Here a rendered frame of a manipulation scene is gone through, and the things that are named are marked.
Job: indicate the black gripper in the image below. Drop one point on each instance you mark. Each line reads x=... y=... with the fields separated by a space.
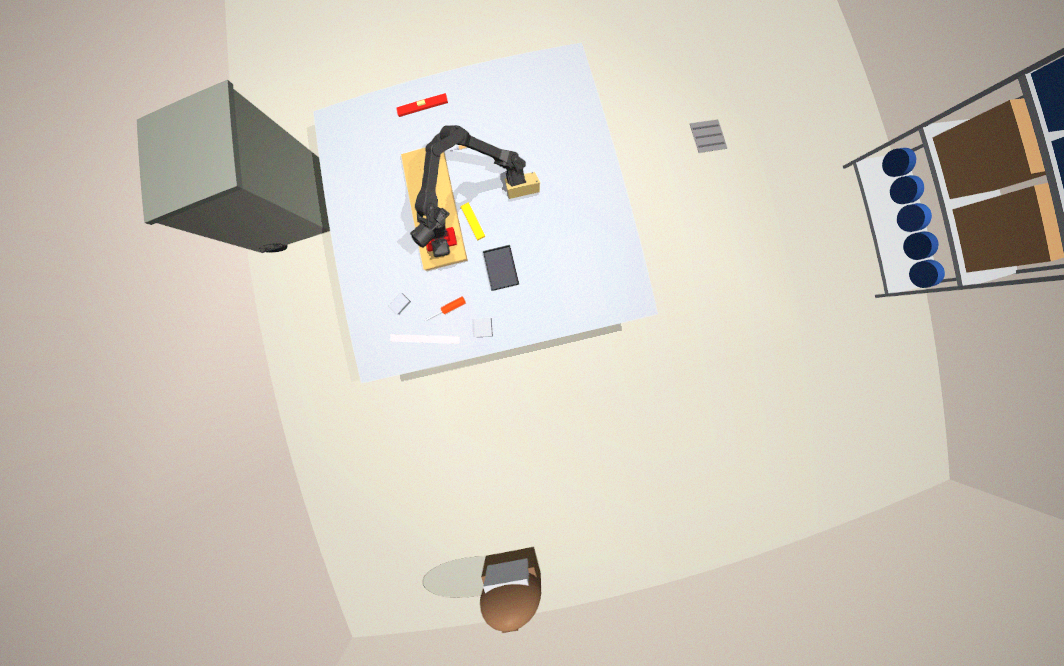
x=440 y=246

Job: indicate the red flat bar with yellow block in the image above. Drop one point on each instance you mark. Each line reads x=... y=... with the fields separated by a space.
x=422 y=105

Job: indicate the orange hexagonal rod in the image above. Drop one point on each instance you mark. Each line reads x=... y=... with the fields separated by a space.
x=450 y=306

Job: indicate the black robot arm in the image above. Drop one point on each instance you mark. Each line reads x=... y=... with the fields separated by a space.
x=427 y=202

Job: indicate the white flat bar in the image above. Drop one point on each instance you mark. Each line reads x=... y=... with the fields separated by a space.
x=425 y=339

